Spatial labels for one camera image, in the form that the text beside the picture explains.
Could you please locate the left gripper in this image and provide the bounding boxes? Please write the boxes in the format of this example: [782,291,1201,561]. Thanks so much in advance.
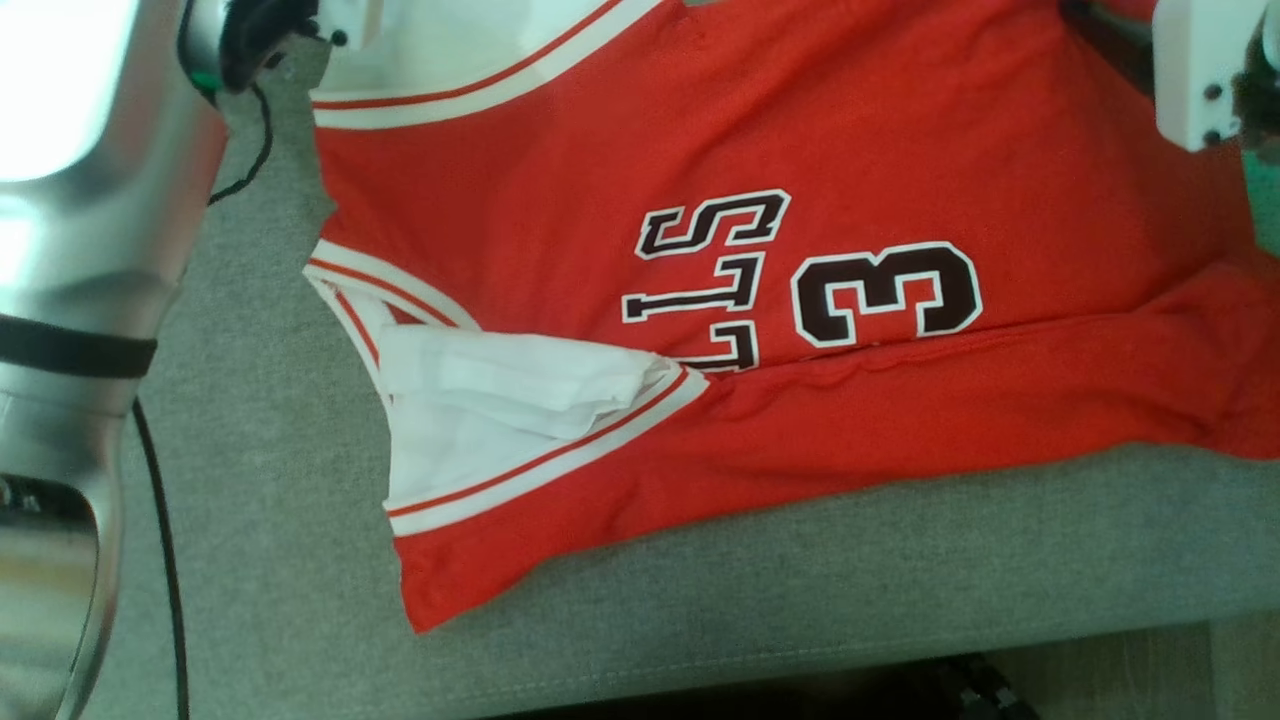
[178,0,323,98]

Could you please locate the blue-plug left camera cable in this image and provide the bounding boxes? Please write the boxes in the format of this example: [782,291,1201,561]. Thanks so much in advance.
[130,80,274,720]

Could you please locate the grey fabric sofa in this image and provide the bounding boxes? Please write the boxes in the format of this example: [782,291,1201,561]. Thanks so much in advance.
[80,40,1280,720]

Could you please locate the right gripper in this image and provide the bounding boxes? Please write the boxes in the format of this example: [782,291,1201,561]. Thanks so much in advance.
[1060,0,1280,167]

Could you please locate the red basketball jersey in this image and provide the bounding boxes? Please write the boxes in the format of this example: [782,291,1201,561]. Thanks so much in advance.
[303,0,1280,635]

